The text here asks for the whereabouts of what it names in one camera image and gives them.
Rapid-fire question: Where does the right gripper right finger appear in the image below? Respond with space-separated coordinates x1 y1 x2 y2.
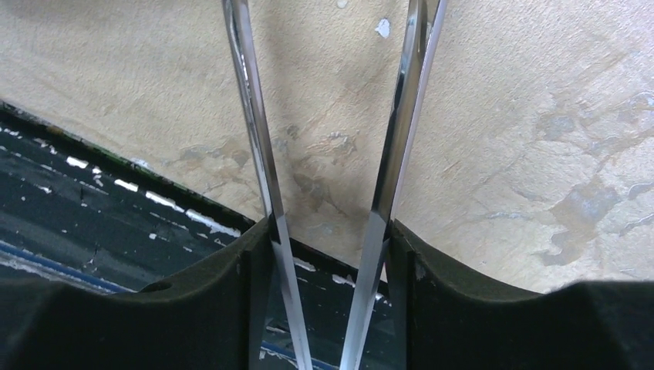
386 223 653 369

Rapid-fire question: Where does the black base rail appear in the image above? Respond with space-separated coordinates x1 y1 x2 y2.
1 101 399 369

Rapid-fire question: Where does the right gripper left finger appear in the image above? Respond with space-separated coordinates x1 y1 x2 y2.
1 220 273 369

